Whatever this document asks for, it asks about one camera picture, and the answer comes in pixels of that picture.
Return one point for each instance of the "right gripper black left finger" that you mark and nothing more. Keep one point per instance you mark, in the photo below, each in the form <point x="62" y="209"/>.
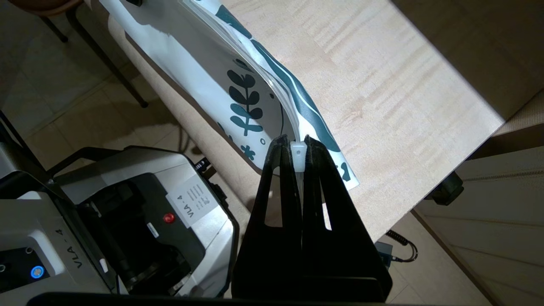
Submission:
<point x="272" y="246"/>

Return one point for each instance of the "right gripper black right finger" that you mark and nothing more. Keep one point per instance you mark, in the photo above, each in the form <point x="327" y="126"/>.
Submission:
<point x="340" y="255"/>

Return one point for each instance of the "white floral pouch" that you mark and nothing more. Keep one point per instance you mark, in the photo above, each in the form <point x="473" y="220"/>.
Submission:
<point x="255" y="85"/>

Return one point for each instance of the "white black robot base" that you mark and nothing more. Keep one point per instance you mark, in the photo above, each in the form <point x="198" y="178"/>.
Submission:
<point x="106" y="225"/>

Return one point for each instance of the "grey power adapter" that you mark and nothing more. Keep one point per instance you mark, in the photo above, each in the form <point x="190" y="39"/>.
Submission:
<point x="384" y="253"/>

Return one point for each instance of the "small black desk fitting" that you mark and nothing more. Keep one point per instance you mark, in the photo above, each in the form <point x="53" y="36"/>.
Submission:
<point x="446" y="189"/>

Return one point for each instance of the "brown upholstered chair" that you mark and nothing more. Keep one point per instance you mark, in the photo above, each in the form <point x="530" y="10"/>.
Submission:
<point x="63" y="25"/>

